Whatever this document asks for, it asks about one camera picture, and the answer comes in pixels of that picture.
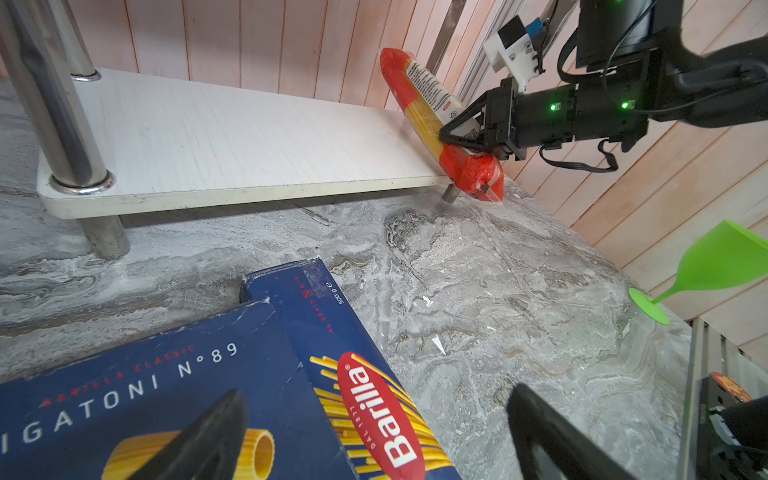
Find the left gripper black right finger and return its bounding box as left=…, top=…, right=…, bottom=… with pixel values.
left=506, top=383, right=632, bottom=479

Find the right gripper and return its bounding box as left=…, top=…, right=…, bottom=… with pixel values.
left=439, top=75, right=649, bottom=158

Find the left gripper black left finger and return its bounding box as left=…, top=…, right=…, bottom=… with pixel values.
left=131, top=389, right=248, bottom=479

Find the red spaghetti bag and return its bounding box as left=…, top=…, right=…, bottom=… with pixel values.
left=379, top=48, right=505, bottom=202

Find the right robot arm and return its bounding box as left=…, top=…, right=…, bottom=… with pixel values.
left=439, top=1, right=767, bottom=160

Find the blue Barilla pasta box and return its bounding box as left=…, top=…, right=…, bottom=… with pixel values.
left=1, top=304, right=352, bottom=479

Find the white two-tier shelf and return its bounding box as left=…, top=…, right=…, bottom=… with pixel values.
left=1, top=1, right=447, bottom=259

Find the red round tag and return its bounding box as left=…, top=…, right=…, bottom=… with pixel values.
left=711, top=372, right=752, bottom=402

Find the narrow blue Barilla spaghetti box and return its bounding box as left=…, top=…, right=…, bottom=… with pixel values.
left=241, top=258, right=460, bottom=479

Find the green funnel cup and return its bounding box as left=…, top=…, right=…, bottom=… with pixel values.
left=628, top=220, right=767, bottom=325

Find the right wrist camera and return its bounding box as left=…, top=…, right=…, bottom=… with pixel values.
left=483, top=16, right=545, bottom=94

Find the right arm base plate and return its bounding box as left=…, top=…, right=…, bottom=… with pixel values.
left=696, top=374, right=767, bottom=479

